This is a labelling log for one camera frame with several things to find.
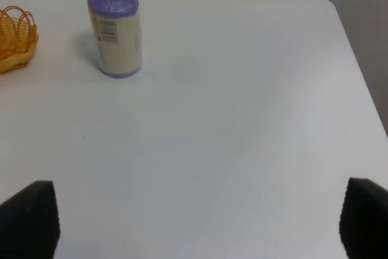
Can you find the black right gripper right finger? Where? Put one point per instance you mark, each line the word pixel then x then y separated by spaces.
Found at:
pixel 363 220

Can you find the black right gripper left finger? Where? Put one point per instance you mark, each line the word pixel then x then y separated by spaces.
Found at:
pixel 30 226

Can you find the orange woven basket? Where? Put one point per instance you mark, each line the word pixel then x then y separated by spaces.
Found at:
pixel 19 38

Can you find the purple white cylindrical roll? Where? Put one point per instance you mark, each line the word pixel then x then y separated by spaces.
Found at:
pixel 117 30

